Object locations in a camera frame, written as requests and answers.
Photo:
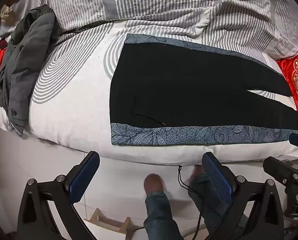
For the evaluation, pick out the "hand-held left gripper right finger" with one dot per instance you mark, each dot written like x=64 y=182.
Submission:
x=217 y=177

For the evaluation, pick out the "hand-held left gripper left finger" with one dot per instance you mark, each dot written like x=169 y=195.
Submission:
x=85 y=177

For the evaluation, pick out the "black pants with blue trim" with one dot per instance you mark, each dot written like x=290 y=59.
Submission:
x=188 y=85

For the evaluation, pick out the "person's right brown shoe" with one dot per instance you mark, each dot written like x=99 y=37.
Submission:
x=197 y=171

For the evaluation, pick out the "person's brown shoe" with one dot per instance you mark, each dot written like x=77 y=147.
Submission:
x=197 y=171
x=153 y=183

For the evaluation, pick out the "person's right leg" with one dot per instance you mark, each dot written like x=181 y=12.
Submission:
x=201 y=205

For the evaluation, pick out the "person's leg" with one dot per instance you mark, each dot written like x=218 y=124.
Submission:
x=158 y=217
x=201 y=205

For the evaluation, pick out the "large red embroidered cushion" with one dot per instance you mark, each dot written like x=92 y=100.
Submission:
x=297 y=80

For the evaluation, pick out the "person's left brown shoe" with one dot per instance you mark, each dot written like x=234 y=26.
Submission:
x=153 y=183

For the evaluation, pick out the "person's left leg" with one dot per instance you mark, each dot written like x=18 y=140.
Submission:
x=158 y=217

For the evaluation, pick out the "white sheet with grey rings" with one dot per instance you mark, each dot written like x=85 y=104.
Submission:
x=76 y=92

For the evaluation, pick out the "grey jacket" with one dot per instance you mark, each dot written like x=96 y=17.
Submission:
x=26 y=55

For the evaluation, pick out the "pale patterned cloth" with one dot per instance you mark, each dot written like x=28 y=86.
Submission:
x=6 y=15

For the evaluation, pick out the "grey white striped quilt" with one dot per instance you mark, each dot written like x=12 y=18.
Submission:
x=151 y=2

